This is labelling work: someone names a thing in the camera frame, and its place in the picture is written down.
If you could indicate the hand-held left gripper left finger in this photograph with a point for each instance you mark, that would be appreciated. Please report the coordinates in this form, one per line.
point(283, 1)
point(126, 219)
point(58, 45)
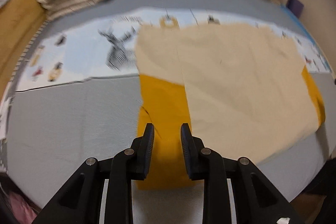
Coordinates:
point(147, 150)

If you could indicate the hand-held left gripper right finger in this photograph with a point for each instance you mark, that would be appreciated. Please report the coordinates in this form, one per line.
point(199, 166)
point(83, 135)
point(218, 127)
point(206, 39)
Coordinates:
point(187, 150)

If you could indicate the beige and yellow hooded jacket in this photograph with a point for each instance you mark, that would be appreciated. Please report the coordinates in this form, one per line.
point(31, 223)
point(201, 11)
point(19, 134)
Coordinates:
point(236, 82)

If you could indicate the grey printed bed sheet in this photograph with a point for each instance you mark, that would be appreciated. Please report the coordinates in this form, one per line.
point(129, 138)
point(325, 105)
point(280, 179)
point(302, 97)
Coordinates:
point(65, 121)

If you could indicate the pink cloth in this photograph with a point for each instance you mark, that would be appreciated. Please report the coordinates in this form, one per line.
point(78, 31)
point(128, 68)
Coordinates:
point(18, 205)

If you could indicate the purple box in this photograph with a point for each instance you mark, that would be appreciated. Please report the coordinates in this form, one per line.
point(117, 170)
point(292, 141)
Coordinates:
point(295, 5)

